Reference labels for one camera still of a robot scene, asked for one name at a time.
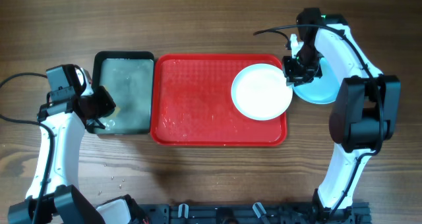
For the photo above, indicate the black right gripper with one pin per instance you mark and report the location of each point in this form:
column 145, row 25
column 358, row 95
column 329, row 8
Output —
column 293, row 76

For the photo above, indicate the white plate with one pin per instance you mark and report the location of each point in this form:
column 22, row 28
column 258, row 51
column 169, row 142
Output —
column 260, row 92

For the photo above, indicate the black water basin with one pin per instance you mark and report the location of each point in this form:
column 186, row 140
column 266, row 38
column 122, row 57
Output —
column 128, row 76

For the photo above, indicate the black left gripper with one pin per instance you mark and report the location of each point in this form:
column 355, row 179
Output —
column 107, row 104

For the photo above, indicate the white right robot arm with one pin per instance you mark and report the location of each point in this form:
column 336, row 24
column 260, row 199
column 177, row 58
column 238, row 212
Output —
column 364, row 112

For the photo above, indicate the red plastic tray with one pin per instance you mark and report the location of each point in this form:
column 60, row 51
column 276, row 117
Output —
column 192, row 103

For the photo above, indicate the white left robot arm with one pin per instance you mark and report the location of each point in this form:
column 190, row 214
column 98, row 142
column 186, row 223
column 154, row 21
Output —
column 54, row 190

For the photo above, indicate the green yellow sponge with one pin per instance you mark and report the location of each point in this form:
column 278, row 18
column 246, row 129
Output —
column 116, row 111

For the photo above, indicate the teal plate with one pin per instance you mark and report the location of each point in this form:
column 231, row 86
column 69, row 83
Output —
column 322, row 90

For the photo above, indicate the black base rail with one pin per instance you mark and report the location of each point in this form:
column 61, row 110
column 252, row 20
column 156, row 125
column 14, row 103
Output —
column 286, row 213

